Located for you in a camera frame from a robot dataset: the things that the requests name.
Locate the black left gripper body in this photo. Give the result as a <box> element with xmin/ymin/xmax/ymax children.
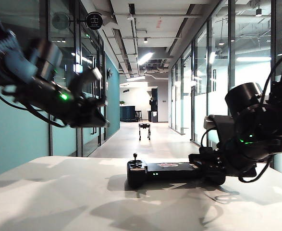
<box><xmin>18</xmin><ymin>79</ymin><xmax>96</xmax><ymax>128</ymax></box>

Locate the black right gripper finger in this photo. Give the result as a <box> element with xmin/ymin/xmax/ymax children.
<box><xmin>188</xmin><ymin>153</ymin><xmax>205</xmax><ymax>167</ymax></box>

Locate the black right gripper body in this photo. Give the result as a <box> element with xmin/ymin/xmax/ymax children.
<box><xmin>198</xmin><ymin>134</ymin><xmax>259</xmax><ymax>179</ymax></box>

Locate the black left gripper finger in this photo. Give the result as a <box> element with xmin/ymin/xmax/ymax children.
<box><xmin>92</xmin><ymin>112</ymin><xmax>110</xmax><ymax>128</ymax></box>
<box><xmin>86</xmin><ymin>96</ymin><xmax>108</xmax><ymax>108</ymax></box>

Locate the black dual-joystick remote control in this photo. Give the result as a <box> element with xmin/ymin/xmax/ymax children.
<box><xmin>127</xmin><ymin>153</ymin><xmax>227</xmax><ymax>189</ymax></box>

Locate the black quadruped robot dog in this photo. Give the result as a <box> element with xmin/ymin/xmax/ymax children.
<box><xmin>138</xmin><ymin>123</ymin><xmax>152</xmax><ymax>141</ymax></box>

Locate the long corridor ceiling light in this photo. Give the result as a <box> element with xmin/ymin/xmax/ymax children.
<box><xmin>126</xmin><ymin>75</ymin><xmax>146</xmax><ymax>82</ymax></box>
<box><xmin>137</xmin><ymin>52</ymin><xmax>153</xmax><ymax>65</ymax></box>

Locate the tall black cabinet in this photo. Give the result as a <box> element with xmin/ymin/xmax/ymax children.
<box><xmin>148</xmin><ymin>88</ymin><xmax>159</xmax><ymax>124</ymax></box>

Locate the round black hanging sign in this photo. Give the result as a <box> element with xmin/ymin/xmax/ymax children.
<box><xmin>85</xmin><ymin>12</ymin><xmax>104</xmax><ymax>30</ymax></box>

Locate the long office ceiling light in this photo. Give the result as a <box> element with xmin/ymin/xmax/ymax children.
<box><xmin>236</xmin><ymin>56</ymin><xmax>271</xmax><ymax>63</ymax></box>

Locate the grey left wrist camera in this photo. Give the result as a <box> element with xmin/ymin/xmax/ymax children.
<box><xmin>68</xmin><ymin>66</ymin><xmax>103</xmax><ymax>97</ymax></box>

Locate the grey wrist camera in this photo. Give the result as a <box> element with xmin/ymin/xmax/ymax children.
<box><xmin>68</xmin><ymin>66</ymin><xmax>103</xmax><ymax>97</ymax></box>
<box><xmin>203</xmin><ymin>115</ymin><xmax>220</xmax><ymax>130</ymax></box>

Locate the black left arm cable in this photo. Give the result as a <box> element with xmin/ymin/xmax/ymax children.
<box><xmin>0</xmin><ymin>83</ymin><xmax>67</xmax><ymax>128</ymax></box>

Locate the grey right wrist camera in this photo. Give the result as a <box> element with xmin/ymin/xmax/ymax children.
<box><xmin>203</xmin><ymin>115</ymin><xmax>220</xmax><ymax>130</ymax></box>

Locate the long black door handle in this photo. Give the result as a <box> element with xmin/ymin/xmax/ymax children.
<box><xmin>90</xmin><ymin>55</ymin><xmax>97</xmax><ymax>136</ymax></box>

